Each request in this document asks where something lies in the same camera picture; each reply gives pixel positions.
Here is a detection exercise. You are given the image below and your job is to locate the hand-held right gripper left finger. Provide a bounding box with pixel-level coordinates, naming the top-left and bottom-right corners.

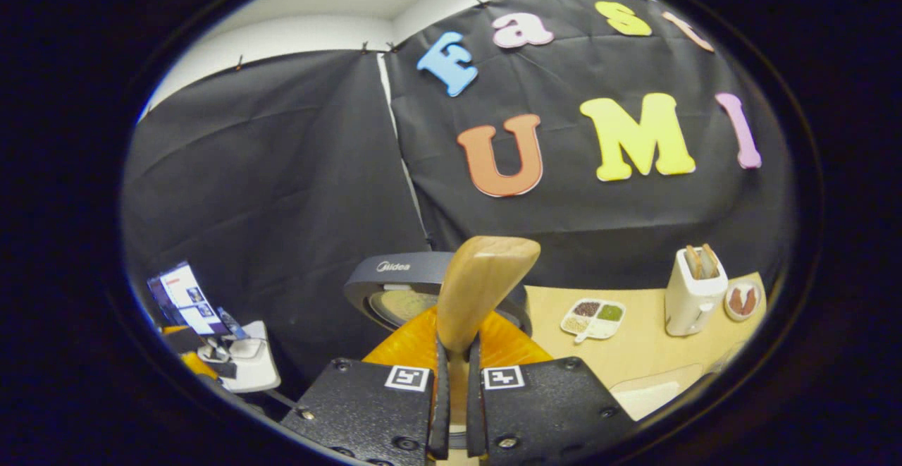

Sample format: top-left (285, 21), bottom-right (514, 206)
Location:
top-left (280, 307), bottom-right (452, 466)

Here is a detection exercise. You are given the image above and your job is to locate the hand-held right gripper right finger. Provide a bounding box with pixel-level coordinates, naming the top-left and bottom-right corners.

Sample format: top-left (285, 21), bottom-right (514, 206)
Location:
top-left (465, 311), bottom-right (635, 466)

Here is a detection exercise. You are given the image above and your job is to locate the wooden spoon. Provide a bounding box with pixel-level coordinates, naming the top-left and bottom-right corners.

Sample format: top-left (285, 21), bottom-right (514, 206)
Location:
top-left (435, 235), bottom-right (542, 466)

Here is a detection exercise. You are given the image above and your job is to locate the dark grey rice cooker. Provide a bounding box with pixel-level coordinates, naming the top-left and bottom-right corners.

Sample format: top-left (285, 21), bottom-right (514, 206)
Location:
top-left (343, 252), bottom-right (534, 336)

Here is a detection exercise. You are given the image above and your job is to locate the clear rice container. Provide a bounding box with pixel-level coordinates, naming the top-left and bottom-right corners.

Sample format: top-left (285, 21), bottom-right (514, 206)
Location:
top-left (609, 363), bottom-right (705, 422)

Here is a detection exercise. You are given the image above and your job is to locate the white box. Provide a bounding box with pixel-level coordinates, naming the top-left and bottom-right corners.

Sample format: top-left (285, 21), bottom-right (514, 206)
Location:
top-left (210, 321), bottom-right (282, 393)

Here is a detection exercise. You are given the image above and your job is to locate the white divided bean dish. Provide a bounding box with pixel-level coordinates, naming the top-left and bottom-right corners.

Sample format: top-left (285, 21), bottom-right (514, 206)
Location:
top-left (560, 298), bottom-right (626, 344)

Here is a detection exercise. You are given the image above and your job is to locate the black backdrop cloth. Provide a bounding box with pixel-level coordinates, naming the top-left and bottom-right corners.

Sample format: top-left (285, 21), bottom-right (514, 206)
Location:
top-left (121, 0), bottom-right (797, 382)

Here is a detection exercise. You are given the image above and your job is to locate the white toaster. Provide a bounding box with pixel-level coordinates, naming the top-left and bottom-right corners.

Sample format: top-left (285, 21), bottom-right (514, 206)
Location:
top-left (665, 244), bottom-right (729, 338)

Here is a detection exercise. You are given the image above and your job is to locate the small plate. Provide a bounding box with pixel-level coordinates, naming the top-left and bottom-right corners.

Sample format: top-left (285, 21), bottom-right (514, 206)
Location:
top-left (724, 278), bottom-right (764, 323)

